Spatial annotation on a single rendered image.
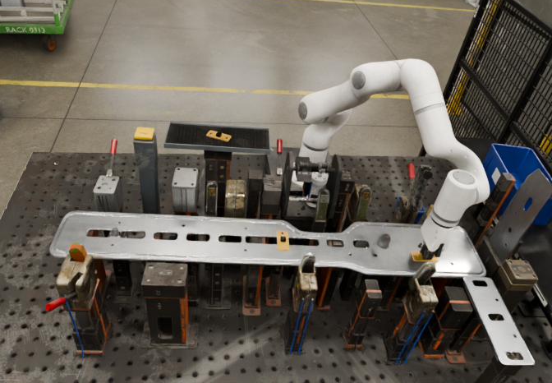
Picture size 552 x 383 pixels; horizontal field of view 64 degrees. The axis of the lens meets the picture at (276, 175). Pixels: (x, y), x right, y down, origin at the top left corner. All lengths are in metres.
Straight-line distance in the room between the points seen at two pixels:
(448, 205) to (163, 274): 0.83
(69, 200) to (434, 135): 1.49
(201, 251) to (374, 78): 0.76
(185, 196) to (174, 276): 0.30
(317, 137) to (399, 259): 0.64
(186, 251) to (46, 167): 1.06
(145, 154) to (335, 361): 0.96
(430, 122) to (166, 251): 0.87
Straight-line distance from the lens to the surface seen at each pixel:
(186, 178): 1.48
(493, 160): 1.91
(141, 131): 1.62
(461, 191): 1.31
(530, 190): 1.56
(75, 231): 1.52
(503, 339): 1.47
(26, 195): 2.16
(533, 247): 1.75
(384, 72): 1.47
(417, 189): 1.60
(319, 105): 1.72
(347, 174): 1.57
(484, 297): 1.54
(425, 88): 1.35
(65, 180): 2.19
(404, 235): 1.60
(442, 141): 1.34
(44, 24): 4.96
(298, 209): 1.62
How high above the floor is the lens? 2.07
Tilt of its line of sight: 39 degrees down
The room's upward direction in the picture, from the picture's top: 8 degrees clockwise
